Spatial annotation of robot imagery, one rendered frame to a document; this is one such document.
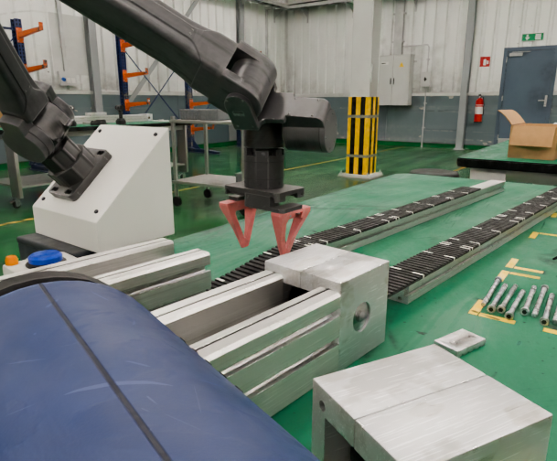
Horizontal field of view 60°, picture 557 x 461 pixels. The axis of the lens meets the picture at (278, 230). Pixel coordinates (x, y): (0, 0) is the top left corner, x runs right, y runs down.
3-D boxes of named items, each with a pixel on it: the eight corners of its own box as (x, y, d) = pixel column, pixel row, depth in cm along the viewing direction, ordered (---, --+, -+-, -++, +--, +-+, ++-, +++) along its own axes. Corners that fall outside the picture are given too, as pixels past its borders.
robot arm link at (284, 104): (243, 51, 63) (219, 96, 59) (328, 48, 59) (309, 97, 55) (268, 120, 73) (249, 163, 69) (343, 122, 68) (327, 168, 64)
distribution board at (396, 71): (375, 144, 1207) (380, 47, 1148) (426, 147, 1134) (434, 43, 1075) (370, 144, 1185) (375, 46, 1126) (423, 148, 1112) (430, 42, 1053)
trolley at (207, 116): (172, 205, 499) (166, 104, 473) (206, 197, 545) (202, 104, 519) (255, 217, 449) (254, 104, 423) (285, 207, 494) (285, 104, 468)
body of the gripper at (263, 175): (276, 207, 65) (277, 151, 63) (222, 197, 71) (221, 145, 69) (305, 199, 70) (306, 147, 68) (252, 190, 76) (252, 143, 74)
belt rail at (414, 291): (560, 198, 135) (561, 187, 135) (576, 199, 133) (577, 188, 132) (380, 296, 67) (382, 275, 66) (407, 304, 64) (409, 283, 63)
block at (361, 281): (299, 310, 62) (300, 239, 60) (384, 341, 54) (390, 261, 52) (250, 334, 56) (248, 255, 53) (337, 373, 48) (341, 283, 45)
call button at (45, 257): (55, 261, 65) (53, 246, 64) (69, 267, 62) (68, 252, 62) (24, 268, 62) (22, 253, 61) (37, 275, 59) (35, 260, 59)
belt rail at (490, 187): (489, 189, 148) (491, 179, 147) (503, 190, 145) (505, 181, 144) (278, 265, 79) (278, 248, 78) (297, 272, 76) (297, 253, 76)
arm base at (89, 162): (89, 152, 101) (52, 197, 96) (60, 123, 95) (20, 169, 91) (113, 155, 96) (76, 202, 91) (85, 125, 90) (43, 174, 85)
